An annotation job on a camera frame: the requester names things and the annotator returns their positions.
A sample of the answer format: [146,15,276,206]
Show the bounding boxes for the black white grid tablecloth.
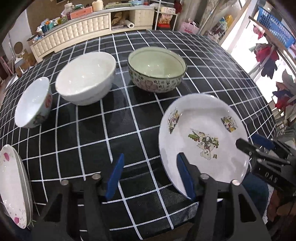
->
[1,31,275,240]

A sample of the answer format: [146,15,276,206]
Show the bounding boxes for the white wire shelf rack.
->
[151,0,183,30]

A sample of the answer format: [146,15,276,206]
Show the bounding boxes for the plain cream white bowl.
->
[55,52,116,106]

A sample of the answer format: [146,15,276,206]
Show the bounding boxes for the pink gift bag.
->
[179,22,199,34]

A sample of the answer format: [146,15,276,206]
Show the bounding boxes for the cream canister jar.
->
[92,0,104,12]

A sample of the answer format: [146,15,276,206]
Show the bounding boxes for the white plate cartoon prints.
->
[159,93,249,197]

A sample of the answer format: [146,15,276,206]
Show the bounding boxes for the white bowl floral outside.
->
[14,77,53,128]

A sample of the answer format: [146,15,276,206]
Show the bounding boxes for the red hanging clothes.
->
[254,44,280,79]

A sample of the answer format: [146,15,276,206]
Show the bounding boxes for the blue plastic basket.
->
[257,6,295,48]

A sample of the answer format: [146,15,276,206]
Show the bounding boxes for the plain white plate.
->
[14,149,33,226]

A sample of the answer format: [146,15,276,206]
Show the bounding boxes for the white plate pink petals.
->
[1,145,28,229]

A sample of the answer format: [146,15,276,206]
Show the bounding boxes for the cream tufted TV cabinet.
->
[30,6,154,63]

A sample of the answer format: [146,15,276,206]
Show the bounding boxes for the green bowl patterned outside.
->
[127,46,187,93]

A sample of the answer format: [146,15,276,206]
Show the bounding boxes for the white paper roll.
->
[124,20,134,29]

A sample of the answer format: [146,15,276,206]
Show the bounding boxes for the pink storage box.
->
[70,6,93,20]

